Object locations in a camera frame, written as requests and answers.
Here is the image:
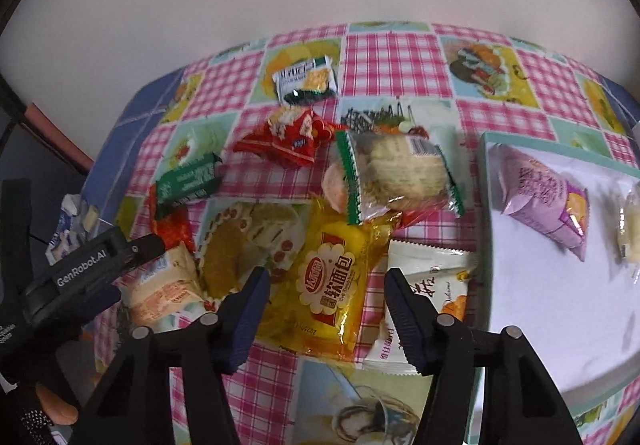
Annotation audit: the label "white tray with teal rim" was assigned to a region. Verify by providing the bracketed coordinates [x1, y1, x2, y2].
[465, 131, 640, 445]

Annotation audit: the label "white packet with orange print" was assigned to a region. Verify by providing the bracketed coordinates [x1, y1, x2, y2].
[362, 240, 481, 373]

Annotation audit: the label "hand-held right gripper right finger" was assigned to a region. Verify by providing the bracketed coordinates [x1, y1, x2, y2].
[384, 267, 583, 445]

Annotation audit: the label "white and green snack packet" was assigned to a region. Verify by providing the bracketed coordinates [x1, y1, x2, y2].
[272, 54, 341, 106]

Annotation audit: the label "orange-red snack packet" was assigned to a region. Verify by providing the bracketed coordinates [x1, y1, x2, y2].
[149, 185, 197, 256]

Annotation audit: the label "pale cream snack packet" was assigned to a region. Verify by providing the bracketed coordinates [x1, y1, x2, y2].
[117, 245, 206, 326]

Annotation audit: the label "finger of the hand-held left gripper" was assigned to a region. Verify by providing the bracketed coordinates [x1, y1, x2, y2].
[117, 232, 170, 272]

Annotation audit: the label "blue table cover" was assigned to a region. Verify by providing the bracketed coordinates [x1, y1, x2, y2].
[80, 68, 187, 226]

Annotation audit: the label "purple snack packet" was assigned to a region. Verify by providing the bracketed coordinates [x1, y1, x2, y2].
[487, 144, 591, 263]

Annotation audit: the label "yellow bread packet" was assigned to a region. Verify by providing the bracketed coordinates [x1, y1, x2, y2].
[257, 198, 401, 361]

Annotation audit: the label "round pale snack ball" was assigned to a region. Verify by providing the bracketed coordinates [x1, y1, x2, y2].
[612, 180, 640, 286]

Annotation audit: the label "person's left hand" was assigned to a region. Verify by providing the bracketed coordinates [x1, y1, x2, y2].
[0, 365, 83, 445]

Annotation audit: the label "pink checked picture tablecloth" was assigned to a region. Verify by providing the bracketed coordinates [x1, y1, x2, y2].
[80, 22, 640, 445]

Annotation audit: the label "clear cracker packet green edges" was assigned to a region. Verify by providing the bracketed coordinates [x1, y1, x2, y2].
[334, 128, 466, 226]

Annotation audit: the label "blue and white carton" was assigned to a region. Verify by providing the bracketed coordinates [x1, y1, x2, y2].
[45, 194, 101, 266]

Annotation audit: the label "reddish brown board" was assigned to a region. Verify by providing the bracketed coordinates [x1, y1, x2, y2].
[22, 102, 96, 176]

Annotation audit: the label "dark green snack packet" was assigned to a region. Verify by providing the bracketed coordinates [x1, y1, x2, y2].
[154, 152, 226, 218]

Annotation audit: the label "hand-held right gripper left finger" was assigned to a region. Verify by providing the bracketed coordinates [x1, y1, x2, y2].
[65, 266, 272, 445]

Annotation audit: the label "red crinkled snack packet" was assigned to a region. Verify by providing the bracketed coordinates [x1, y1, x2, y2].
[232, 106, 346, 169]

